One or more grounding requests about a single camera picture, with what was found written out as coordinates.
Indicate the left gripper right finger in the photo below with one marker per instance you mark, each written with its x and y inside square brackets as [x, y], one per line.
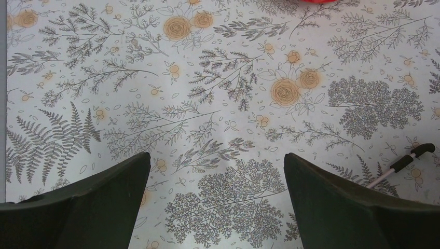
[333, 212]

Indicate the red tank top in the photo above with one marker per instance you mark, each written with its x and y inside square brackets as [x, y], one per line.
[319, 1]

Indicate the white board with black frame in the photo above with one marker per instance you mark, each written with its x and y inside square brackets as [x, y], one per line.
[403, 162]

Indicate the floral tablecloth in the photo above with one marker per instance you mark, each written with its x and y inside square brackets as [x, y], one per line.
[217, 92]

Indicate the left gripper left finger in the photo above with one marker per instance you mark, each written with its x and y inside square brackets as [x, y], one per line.
[99, 211]

